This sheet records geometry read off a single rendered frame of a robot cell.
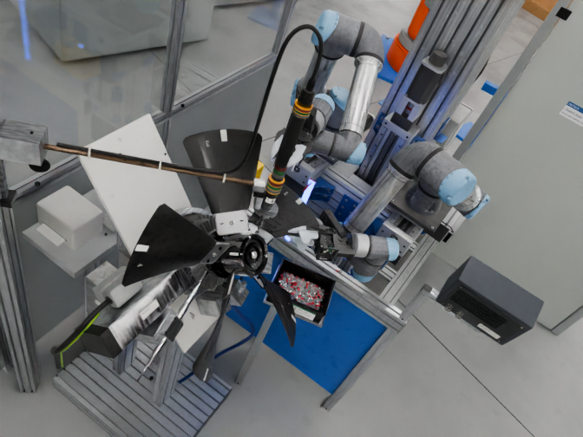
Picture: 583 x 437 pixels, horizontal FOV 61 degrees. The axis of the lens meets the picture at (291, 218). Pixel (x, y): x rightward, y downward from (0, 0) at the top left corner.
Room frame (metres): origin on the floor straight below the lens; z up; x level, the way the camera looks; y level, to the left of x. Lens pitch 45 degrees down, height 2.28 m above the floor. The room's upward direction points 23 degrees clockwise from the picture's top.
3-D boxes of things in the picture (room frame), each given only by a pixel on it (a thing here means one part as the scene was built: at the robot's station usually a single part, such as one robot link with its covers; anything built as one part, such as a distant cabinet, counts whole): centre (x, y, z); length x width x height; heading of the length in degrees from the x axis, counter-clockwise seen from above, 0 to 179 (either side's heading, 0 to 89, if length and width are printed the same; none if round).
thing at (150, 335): (0.68, 0.24, 1.03); 0.15 x 0.10 x 0.14; 74
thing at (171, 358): (0.89, 0.22, 0.45); 0.09 x 0.04 x 0.91; 164
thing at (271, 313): (1.13, -0.08, 0.40); 0.03 x 0.03 x 0.80; 89
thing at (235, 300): (0.96, 0.09, 0.91); 0.12 x 0.08 x 0.12; 74
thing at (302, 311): (1.13, -0.14, 0.84); 0.22 x 0.17 x 0.07; 89
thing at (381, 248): (1.16, -0.30, 1.17); 0.11 x 0.08 x 0.09; 111
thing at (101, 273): (0.87, 0.46, 0.73); 0.15 x 0.09 x 0.22; 74
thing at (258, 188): (0.99, 0.09, 1.35); 0.09 x 0.07 x 0.10; 109
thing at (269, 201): (0.99, 0.08, 1.50); 0.04 x 0.04 x 0.46
